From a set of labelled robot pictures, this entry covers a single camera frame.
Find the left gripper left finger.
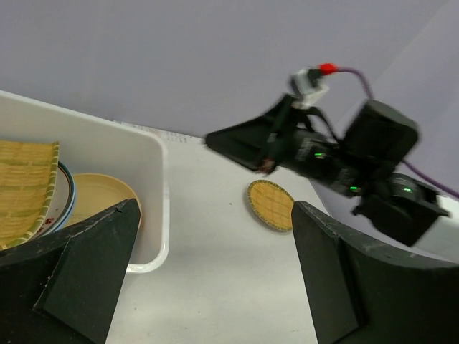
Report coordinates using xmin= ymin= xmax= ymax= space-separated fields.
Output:
xmin=1 ymin=199 xmax=141 ymax=343

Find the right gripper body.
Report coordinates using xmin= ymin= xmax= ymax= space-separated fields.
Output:
xmin=263 ymin=95 xmax=351 ymax=196

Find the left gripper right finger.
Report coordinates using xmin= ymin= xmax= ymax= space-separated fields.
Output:
xmin=291 ymin=201 xmax=458 ymax=343

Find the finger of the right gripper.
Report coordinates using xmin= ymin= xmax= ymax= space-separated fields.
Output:
xmin=204 ymin=115 xmax=276 ymax=172

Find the sunburst pattern plate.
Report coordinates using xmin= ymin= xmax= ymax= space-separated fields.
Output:
xmin=29 ymin=167 xmax=69 ymax=240

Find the green rimmed white plate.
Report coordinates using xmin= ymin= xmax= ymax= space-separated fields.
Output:
xmin=55 ymin=161 xmax=77 ymax=231

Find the plain yellow plate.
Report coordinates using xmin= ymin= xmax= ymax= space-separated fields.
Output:
xmin=64 ymin=173 xmax=142 ymax=228

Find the rectangular woven bamboo plate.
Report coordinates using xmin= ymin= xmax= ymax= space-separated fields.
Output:
xmin=1 ymin=140 xmax=60 ymax=250

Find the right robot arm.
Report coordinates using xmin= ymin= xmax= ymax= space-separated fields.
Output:
xmin=204 ymin=95 xmax=458 ymax=262

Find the white plastic bin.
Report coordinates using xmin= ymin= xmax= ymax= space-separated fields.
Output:
xmin=1 ymin=91 xmax=170 ymax=274

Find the round woven bamboo plate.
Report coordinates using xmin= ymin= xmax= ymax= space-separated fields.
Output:
xmin=247 ymin=180 xmax=295 ymax=232

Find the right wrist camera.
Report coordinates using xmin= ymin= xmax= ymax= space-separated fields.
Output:
xmin=289 ymin=67 xmax=329 ymax=110

